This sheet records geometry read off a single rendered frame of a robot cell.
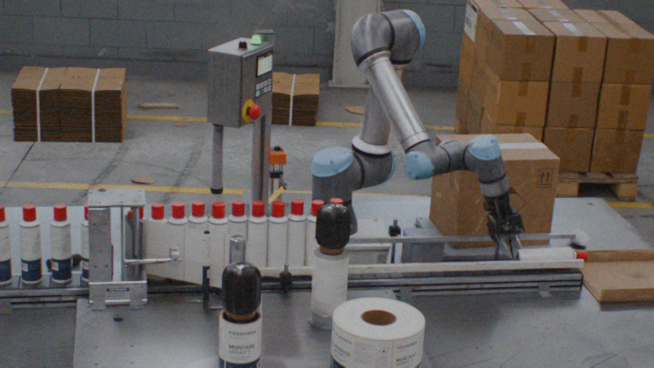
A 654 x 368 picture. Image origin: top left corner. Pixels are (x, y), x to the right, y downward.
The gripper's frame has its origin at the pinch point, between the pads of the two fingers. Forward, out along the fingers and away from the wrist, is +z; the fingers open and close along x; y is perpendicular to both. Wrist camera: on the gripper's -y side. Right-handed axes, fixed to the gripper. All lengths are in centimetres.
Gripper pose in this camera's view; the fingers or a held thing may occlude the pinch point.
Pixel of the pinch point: (510, 253)
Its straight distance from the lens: 316.5
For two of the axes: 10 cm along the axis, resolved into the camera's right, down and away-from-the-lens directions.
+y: 1.7, 3.4, -9.3
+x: 9.4, -3.3, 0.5
